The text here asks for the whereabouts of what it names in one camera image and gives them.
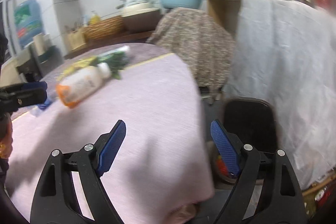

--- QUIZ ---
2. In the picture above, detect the floral patterned cloth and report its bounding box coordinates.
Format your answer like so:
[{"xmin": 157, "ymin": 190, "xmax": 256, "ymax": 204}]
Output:
[{"xmin": 147, "ymin": 7, "xmax": 236, "ymax": 95}]

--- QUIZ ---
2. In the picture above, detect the black trash bin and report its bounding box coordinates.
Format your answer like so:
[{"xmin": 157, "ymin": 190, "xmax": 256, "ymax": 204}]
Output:
[{"xmin": 211, "ymin": 98, "xmax": 278, "ymax": 185}]

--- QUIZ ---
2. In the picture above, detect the clear crushed water bottle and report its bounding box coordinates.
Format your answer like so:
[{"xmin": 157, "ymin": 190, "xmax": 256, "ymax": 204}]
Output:
[{"xmin": 30, "ymin": 98, "xmax": 55, "ymax": 117}]

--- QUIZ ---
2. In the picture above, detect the wooden counter shelf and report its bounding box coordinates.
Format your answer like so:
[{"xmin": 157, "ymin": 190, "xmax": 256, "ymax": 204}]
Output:
[{"xmin": 64, "ymin": 31, "xmax": 153, "ymax": 60}]

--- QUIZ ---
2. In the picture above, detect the yellow soap bottle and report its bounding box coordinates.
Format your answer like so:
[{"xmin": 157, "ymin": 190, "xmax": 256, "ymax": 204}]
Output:
[{"xmin": 89, "ymin": 11, "xmax": 101, "ymax": 25}]

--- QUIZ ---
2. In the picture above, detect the pink lilac tablecloth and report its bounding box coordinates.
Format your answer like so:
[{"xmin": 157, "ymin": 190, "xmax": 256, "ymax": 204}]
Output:
[{"xmin": 1, "ymin": 53, "xmax": 215, "ymax": 223}]

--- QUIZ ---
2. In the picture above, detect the wooden cabinet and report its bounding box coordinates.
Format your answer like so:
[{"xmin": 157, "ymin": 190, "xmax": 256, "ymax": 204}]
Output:
[{"xmin": 207, "ymin": 0, "xmax": 241, "ymax": 37}]

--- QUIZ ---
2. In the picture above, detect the brown white ceramic pot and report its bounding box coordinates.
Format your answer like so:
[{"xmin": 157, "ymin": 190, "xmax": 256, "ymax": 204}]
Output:
[{"xmin": 121, "ymin": 2, "xmax": 162, "ymax": 33}]

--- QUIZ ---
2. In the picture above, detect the black water dispenser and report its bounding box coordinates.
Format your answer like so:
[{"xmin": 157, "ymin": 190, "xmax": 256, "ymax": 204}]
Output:
[{"xmin": 15, "ymin": 43, "xmax": 64, "ymax": 83}]

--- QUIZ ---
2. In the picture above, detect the orange foam fruit net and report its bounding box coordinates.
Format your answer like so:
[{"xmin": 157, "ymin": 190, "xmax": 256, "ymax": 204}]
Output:
[{"xmin": 215, "ymin": 155, "xmax": 229, "ymax": 177}]

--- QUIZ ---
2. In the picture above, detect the white orange drink bottle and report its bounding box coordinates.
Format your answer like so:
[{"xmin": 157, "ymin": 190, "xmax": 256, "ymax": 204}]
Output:
[{"xmin": 56, "ymin": 63, "xmax": 112, "ymax": 109}]

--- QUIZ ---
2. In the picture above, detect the woven wicker basket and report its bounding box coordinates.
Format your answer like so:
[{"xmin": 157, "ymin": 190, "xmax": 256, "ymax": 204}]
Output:
[{"xmin": 83, "ymin": 15, "xmax": 126, "ymax": 41}]

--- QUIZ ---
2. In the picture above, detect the gloved left hand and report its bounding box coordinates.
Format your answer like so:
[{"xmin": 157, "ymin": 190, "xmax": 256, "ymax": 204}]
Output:
[{"xmin": 1, "ymin": 113, "xmax": 13, "ymax": 159}]

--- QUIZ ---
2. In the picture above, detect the beige chopstick holder box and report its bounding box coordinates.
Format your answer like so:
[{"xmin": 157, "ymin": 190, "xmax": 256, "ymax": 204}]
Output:
[{"xmin": 67, "ymin": 28, "xmax": 86, "ymax": 51}]

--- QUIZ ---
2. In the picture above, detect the yellow snack wrapper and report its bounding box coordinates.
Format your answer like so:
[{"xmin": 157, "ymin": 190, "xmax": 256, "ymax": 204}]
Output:
[{"xmin": 60, "ymin": 56, "xmax": 98, "ymax": 79}]

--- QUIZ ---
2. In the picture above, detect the blue water dispenser jug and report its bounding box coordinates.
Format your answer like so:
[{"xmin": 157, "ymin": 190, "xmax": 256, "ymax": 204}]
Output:
[{"xmin": 14, "ymin": 0, "xmax": 45, "ymax": 49}]

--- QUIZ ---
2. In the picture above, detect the white crinkled cover sheet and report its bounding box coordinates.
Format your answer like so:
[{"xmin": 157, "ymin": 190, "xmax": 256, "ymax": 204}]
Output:
[{"xmin": 225, "ymin": 0, "xmax": 335, "ymax": 189}]

